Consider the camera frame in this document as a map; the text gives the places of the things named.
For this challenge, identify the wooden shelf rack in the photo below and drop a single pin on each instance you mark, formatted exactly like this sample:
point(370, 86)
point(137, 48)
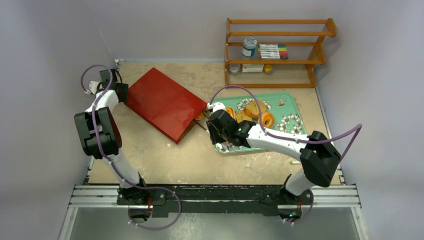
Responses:
point(234, 45)

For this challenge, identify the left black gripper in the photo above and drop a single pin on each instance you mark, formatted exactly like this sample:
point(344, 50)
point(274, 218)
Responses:
point(124, 89)

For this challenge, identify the round brown fake bread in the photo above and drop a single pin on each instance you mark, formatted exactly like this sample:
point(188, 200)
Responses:
point(243, 116)

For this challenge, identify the brown crusty fake bread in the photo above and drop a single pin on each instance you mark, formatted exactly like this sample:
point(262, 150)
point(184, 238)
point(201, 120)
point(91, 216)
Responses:
point(252, 109)

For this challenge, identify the long glazed fake bread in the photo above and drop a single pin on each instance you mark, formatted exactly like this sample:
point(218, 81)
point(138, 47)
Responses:
point(231, 112)

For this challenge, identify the orange fake bread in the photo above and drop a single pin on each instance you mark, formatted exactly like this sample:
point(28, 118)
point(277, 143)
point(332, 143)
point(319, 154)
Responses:
point(200, 116)

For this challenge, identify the yellow small object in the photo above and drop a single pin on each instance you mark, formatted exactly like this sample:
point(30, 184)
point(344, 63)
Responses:
point(268, 68)

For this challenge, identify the coloured marker pen set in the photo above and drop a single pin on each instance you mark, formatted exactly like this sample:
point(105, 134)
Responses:
point(273, 51)

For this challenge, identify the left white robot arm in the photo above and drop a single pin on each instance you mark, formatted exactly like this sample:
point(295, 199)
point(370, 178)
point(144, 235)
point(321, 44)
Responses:
point(98, 132)

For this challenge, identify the round pale fake bun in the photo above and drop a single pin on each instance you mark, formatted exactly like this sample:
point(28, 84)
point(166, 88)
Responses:
point(267, 119)

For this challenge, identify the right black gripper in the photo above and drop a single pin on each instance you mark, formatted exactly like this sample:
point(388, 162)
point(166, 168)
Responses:
point(214, 129)

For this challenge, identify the white jar blue lid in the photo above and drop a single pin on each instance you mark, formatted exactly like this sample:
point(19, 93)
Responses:
point(249, 46)

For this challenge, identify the red paper bag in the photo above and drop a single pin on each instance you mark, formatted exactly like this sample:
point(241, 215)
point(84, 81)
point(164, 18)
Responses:
point(164, 103)

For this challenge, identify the green floral tray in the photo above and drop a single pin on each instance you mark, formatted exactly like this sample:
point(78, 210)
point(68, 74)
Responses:
point(281, 105)

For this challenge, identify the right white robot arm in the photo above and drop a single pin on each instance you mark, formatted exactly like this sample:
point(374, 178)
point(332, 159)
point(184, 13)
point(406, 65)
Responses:
point(318, 157)

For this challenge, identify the small grey jar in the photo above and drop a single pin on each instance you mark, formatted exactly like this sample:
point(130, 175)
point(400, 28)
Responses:
point(234, 68)

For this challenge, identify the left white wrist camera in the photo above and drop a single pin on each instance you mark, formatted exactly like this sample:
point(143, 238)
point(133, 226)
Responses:
point(93, 88)

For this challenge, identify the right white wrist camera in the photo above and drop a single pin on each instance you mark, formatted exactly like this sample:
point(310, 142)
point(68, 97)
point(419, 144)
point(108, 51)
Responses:
point(213, 107)

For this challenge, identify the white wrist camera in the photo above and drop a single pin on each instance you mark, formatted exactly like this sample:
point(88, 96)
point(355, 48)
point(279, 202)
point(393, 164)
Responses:
point(93, 88)
point(213, 107)

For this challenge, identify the small white box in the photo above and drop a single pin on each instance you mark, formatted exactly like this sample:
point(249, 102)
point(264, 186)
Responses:
point(252, 68)

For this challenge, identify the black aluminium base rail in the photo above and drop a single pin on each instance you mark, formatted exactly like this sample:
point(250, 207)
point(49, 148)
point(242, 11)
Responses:
point(267, 200)

